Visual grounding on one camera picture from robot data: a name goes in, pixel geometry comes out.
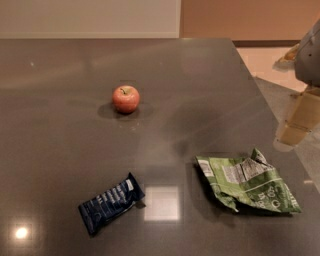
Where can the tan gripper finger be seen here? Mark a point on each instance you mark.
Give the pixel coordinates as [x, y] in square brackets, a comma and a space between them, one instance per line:
[303, 115]

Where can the green jalapeno chip bag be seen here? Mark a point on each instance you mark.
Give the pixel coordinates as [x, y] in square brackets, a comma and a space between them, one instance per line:
[251, 181]

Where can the red apple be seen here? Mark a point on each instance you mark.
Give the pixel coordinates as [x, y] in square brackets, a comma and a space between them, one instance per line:
[125, 99]

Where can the dark blue snack bar wrapper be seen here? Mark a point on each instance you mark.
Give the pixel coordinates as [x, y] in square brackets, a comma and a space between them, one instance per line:
[107, 206]

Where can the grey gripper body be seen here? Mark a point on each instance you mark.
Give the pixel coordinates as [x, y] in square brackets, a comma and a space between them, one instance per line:
[310, 60]

